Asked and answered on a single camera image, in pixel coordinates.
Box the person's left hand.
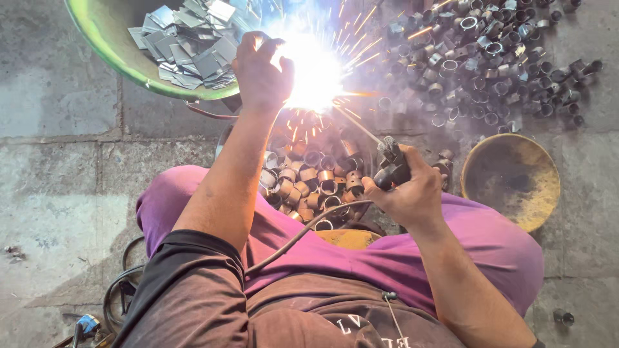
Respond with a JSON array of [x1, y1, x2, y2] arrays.
[[231, 30, 296, 114]]

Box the person's right hand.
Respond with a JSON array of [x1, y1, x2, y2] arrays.
[[362, 144, 448, 233]]

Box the black welding electrode holder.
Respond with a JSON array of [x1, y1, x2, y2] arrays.
[[373, 136, 412, 191]]

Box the welded pipe piece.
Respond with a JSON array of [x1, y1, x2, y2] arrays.
[[432, 149, 455, 192]]

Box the dark metal bowl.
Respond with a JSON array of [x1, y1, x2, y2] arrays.
[[215, 109, 384, 233]]

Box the pile of square metal plates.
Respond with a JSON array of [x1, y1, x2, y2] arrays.
[[128, 0, 254, 91]]

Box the yellow stool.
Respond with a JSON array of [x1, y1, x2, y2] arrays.
[[314, 229, 383, 250]]

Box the purple trousers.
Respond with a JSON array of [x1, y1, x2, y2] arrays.
[[136, 165, 545, 320]]

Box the welding electrode rod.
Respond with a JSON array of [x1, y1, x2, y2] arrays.
[[334, 105, 385, 146]]

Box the yellow rusty round pan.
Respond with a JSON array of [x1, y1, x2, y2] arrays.
[[460, 134, 562, 233]]

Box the heap of rusty pipe rings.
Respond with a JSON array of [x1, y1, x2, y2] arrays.
[[259, 113, 368, 232]]

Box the heap of welded metal rings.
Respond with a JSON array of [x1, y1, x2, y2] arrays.
[[377, 0, 604, 145]]

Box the green plastic basin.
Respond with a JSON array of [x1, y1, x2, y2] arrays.
[[64, 0, 242, 102]]

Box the red cable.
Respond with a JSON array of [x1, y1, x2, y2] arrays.
[[184, 101, 239, 121]]

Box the clip microphone with cord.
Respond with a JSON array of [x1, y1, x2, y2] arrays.
[[381, 291, 410, 348]]

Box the grey welding cable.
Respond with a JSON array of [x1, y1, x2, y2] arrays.
[[244, 199, 375, 276]]

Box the black coiled cables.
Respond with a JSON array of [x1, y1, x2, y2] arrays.
[[103, 237, 147, 334]]

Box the blue handled tool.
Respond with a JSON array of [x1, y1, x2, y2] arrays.
[[72, 314, 102, 348]]

